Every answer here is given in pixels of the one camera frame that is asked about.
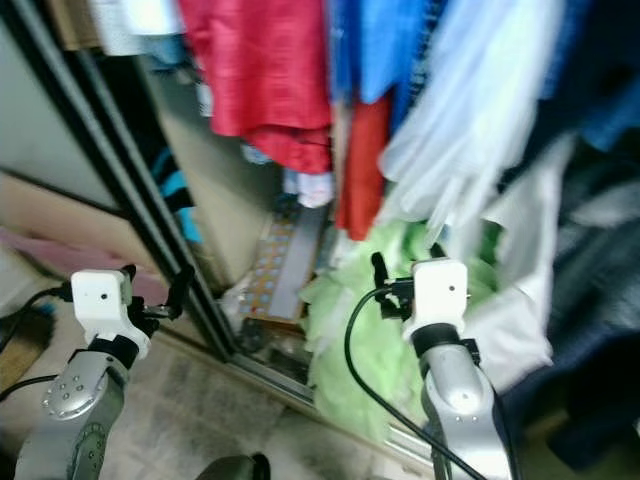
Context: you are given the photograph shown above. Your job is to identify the light green fabric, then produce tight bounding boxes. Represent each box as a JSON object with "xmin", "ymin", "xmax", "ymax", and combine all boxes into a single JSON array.
[{"xmin": 300, "ymin": 222, "xmax": 501, "ymax": 441}]

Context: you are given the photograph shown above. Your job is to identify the pink cloth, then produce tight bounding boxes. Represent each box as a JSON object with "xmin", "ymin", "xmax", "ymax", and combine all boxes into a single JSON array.
[{"xmin": 0, "ymin": 228, "xmax": 81, "ymax": 283}]

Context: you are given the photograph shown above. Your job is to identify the black sock with blue stripes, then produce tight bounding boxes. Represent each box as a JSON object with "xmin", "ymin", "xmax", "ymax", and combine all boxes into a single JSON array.
[{"xmin": 150, "ymin": 148, "xmax": 201, "ymax": 244}]

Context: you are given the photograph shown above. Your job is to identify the patterned flat box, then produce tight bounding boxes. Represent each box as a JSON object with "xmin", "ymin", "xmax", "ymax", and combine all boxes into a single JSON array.
[{"xmin": 240, "ymin": 205, "xmax": 326, "ymax": 323}]

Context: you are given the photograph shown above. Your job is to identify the orange-red hanging garment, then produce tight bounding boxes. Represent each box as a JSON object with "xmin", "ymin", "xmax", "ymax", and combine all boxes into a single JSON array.
[{"xmin": 335, "ymin": 95, "xmax": 393, "ymax": 241}]

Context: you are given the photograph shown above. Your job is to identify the small white garment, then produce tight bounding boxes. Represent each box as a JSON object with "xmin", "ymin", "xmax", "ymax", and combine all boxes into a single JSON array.
[{"xmin": 285, "ymin": 170, "xmax": 336, "ymax": 209}]

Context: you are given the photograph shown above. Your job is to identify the metal wardrobe floor track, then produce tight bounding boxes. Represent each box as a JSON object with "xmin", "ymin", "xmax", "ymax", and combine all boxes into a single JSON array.
[{"xmin": 225, "ymin": 348, "xmax": 436, "ymax": 471}]

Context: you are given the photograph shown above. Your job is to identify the white sheer hanging garment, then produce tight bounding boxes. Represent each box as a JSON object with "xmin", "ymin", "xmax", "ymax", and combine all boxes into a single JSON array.
[{"xmin": 380, "ymin": 0, "xmax": 566, "ymax": 236}]

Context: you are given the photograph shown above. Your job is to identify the dark navy clothing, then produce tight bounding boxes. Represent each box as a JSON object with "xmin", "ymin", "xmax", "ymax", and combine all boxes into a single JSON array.
[{"xmin": 500, "ymin": 0, "xmax": 640, "ymax": 471}]

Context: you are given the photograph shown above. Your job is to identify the black framed sliding wardrobe door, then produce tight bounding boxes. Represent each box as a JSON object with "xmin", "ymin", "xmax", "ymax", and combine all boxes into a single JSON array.
[{"xmin": 0, "ymin": 0, "xmax": 231, "ymax": 356}]

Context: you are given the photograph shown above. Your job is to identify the blue hanging garment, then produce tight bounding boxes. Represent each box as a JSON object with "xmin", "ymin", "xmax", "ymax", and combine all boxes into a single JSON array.
[{"xmin": 330, "ymin": 0, "xmax": 451, "ymax": 131}]

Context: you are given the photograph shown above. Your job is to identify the red hanging garment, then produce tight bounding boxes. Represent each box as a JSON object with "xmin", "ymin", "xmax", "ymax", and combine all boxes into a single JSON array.
[{"xmin": 178, "ymin": 0, "xmax": 346, "ymax": 176}]

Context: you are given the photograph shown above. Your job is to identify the pale hanging garments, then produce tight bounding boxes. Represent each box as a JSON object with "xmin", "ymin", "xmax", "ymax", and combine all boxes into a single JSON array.
[{"xmin": 88, "ymin": 0, "xmax": 186, "ymax": 56}]

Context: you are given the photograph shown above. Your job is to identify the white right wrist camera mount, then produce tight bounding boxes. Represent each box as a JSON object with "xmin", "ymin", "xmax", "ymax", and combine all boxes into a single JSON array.
[{"xmin": 405, "ymin": 258, "xmax": 471, "ymax": 338}]

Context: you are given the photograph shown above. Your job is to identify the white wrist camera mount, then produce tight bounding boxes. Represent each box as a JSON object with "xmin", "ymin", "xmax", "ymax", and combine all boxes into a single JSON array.
[
  {"xmin": 72, "ymin": 270, "xmax": 146, "ymax": 353},
  {"xmin": 405, "ymin": 258, "xmax": 471, "ymax": 338}
]

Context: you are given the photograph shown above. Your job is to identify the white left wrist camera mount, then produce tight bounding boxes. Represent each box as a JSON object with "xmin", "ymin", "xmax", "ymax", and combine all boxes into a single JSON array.
[{"xmin": 72, "ymin": 270, "xmax": 146, "ymax": 353}]

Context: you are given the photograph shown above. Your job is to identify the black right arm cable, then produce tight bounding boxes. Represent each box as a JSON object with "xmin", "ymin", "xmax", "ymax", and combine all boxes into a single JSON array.
[{"xmin": 343, "ymin": 285, "xmax": 491, "ymax": 480}]

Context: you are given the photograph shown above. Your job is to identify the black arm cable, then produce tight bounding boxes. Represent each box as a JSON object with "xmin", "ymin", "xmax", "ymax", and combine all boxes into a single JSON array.
[
  {"xmin": 0, "ymin": 285, "xmax": 76, "ymax": 401},
  {"xmin": 343, "ymin": 285, "xmax": 491, "ymax": 480}
]

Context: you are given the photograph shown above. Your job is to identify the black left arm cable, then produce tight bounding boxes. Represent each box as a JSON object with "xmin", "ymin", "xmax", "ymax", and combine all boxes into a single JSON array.
[{"xmin": 0, "ymin": 285, "xmax": 76, "ymax": 401}]

